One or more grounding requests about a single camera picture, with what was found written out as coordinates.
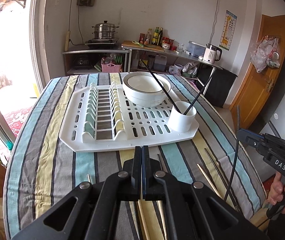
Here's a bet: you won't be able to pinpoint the wooden chopstick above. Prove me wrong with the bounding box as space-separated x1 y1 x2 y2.
138 200 150 240
197 164 222 198

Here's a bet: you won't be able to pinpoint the metal kitchen shelf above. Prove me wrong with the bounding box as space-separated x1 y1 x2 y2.
62 39 223 98

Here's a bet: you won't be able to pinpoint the wooden door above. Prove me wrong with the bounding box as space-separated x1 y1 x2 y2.
229 15 285 128

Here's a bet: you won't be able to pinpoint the striped tablecloth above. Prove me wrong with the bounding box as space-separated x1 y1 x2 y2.
3 73 266 239

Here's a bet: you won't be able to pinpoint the white cylindrical utensil cup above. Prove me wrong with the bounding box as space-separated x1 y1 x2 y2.
167 101 197 132

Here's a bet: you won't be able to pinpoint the plastic bags on door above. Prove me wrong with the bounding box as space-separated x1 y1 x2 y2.
250 35 280 73

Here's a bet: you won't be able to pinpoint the white electric kettle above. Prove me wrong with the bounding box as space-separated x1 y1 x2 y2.
203 43 222 64

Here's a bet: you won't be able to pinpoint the white plastic dish rack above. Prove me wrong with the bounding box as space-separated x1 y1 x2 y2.
59 74 199 153

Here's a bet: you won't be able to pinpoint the clear plastic storage container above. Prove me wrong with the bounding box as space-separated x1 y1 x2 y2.
187 41 206 57

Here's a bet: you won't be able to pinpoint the white ceramic bowl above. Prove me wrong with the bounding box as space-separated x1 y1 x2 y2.
123 72 167 107

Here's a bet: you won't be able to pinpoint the wooden cutting board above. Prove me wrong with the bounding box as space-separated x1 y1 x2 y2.
121 41 164 53

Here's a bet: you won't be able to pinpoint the pink plastic basket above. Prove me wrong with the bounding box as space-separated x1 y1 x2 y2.
101 58 122 73

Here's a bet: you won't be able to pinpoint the black induction cooker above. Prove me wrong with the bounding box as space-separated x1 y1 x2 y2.
85 38 118 49

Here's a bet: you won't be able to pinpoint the stainless steel steamer pot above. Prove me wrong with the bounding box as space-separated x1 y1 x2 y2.
92 21 119 40

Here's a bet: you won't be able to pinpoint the giraffe wall poster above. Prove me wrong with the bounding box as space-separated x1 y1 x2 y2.
219 10 237 50

